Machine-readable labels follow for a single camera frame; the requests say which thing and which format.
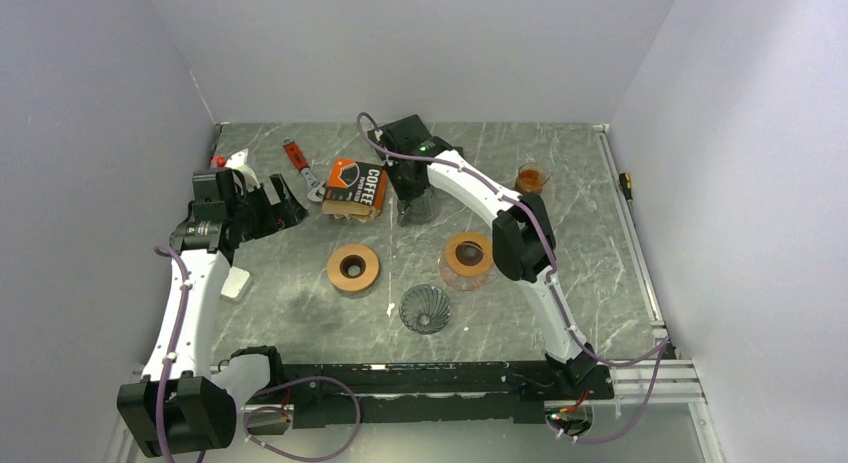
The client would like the orange coffee filter box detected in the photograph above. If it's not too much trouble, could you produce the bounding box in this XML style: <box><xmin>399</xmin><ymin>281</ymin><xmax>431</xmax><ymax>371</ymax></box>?
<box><xmin>321</xmin><ymin>158</ymin><xmax>388</xmax><ymax>222</ymax></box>

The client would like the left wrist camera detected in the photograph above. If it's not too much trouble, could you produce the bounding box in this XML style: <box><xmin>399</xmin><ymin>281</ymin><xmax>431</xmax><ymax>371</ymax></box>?
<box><xmin>209</xmin><ymin>148</ymin><xmax>260</xmax><ymax>191</ymax></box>

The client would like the wooden dripper ring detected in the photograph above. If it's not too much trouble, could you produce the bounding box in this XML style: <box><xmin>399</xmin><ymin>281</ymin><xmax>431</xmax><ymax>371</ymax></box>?
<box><xmin>326</xmin><ymin>243</ymin><xmax>382</xmax><ymax>294</ymax></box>

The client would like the clear glass ribbed dripper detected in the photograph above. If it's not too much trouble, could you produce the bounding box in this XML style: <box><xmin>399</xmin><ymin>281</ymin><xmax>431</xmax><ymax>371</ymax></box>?
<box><xmin>399</xmin><ymin>284</ymin><xmax>451</xmax><ymax>335</ymax></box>

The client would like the black base frame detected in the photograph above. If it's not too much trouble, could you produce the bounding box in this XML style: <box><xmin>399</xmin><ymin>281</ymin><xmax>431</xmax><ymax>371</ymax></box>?
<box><xmin>248</xmin><ymin>360</ymin><xmax>615</xmax><ymax>429</ymax></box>

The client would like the grey glass carafe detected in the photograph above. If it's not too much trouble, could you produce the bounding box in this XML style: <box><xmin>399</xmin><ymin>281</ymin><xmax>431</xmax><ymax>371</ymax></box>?
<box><xmin>396</xmin><ymin>186</ymin><xmax>440</xmax><ymax>226</ymax></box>

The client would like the orange glass cup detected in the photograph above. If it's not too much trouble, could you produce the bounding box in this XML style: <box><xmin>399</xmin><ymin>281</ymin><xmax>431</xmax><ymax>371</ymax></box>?
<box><xmin>514</xmin><ymin>162</ymin><xmax>551</xmax><ymax>195</ymax></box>

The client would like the yellow black screwdriver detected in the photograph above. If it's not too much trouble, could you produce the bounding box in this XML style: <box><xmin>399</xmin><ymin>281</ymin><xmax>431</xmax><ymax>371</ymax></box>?
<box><xmin>618</xmin><ymin>172</ymin><xmax>633</xmax><ymax>204</ymax></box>

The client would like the red adjustable wrench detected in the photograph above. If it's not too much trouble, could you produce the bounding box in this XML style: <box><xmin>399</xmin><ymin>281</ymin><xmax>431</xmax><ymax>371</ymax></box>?
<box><xmin>283</xmin><ymin>138</ymin><xmax>326</xmax><ymax>203</ymax></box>

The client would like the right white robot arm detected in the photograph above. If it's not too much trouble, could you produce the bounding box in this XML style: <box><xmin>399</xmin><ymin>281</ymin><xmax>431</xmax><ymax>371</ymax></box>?
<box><xmin>360</xmin><ymin>115</ymin><xmax>599</xmax><ymax>398</ymax></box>

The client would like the pink dripper with wooden ring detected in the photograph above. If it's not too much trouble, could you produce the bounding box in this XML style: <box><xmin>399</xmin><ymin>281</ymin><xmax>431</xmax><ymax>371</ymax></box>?
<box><xmin>438</xmin><ymin>232</ymin><xmax>494</xmax><ymax>291</ymax></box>

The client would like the white small block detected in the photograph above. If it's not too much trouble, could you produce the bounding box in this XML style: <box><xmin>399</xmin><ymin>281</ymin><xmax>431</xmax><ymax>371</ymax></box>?
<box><xmin>220</xmin><ymin>267</ymin><xmax>252</xmax><ymax>302</ymax></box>

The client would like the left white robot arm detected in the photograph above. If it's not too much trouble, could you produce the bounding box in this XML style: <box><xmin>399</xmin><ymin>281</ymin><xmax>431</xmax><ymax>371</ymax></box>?
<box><xmin>116</xmin><ymin>167</ymin><xmax>308</xmax><ymax>461</ymax></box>

